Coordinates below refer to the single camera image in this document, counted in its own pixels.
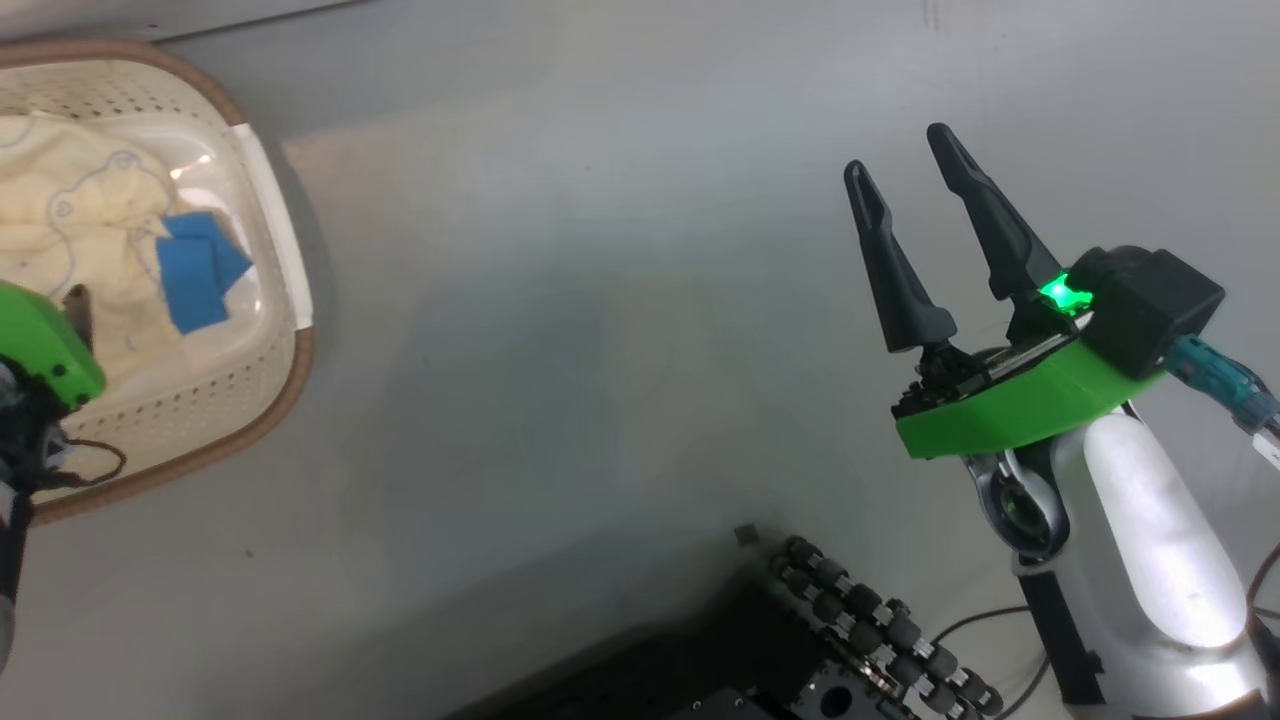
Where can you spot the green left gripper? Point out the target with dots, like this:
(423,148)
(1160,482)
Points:
(45,345)

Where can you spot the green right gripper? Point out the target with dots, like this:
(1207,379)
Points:
(1010,400)

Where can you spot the cream bear print garment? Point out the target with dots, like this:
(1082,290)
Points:
(70,220)

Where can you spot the blue cloth garment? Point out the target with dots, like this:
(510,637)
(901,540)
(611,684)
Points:
(195,270)

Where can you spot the cream perforated laundry basket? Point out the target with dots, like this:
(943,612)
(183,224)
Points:
(270,260)

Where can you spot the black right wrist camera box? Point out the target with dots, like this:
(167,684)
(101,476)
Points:
(1150,305)

